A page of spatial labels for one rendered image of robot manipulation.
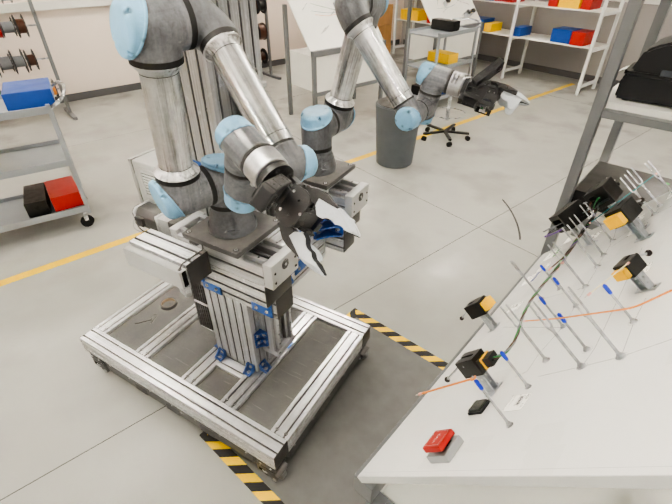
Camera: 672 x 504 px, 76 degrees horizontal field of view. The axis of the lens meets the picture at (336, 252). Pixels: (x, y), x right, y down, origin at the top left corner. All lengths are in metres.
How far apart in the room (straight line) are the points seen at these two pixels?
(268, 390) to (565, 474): 1.58
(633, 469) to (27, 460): 2.35
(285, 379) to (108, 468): 0.86
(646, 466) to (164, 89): 1.06
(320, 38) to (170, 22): 4.66
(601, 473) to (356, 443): 1.60
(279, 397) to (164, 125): 1.35
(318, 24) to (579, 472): 5.45
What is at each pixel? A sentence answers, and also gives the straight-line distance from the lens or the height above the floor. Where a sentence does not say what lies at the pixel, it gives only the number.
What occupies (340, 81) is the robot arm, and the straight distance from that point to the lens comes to 1.67.
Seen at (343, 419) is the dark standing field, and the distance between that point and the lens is 2.24.
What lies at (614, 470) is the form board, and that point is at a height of 1.37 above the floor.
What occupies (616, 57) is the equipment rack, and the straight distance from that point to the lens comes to 1.69.
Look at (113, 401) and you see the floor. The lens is 2.56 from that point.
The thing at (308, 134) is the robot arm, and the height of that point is 1.32.
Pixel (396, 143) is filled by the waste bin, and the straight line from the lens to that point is 4.39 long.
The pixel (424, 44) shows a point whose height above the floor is 0.64.
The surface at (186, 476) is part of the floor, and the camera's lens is 2.20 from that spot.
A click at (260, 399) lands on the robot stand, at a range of 2.08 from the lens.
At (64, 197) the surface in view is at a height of 0.28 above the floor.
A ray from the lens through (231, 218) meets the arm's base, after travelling 1.31.
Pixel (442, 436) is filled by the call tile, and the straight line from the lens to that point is 0.90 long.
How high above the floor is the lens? 1.89
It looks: 36 degrees down
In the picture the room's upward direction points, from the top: straight up
